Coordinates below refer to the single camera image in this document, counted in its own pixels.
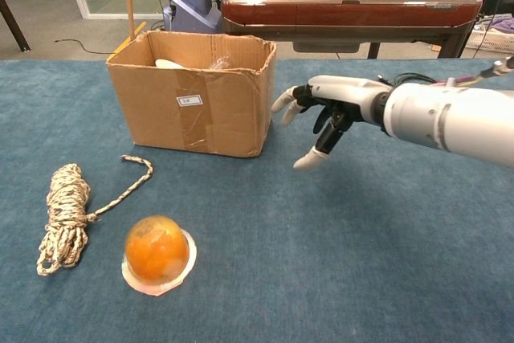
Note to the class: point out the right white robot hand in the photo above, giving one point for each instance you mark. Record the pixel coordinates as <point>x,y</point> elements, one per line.
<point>345,92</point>

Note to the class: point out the brown cardboard box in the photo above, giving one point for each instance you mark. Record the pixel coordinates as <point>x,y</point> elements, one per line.
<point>160,126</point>

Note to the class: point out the orange jelly dome cup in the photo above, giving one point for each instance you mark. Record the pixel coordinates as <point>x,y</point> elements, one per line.
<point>156,246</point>

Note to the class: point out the dark wood mahjong table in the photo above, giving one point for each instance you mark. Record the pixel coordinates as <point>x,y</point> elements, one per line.
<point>341,9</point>

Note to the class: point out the white plastic basket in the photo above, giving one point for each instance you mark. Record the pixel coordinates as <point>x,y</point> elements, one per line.
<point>494,42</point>

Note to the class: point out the blue felt table mat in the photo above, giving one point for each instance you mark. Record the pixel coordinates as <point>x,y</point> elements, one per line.
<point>257,238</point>

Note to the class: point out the purple cloth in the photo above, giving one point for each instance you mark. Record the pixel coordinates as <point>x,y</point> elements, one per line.
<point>504,23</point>

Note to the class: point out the white paper cup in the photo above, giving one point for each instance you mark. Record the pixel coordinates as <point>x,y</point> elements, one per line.
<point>166,64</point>

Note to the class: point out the dark wooden table leg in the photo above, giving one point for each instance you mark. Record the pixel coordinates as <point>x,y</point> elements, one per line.
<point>14,25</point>

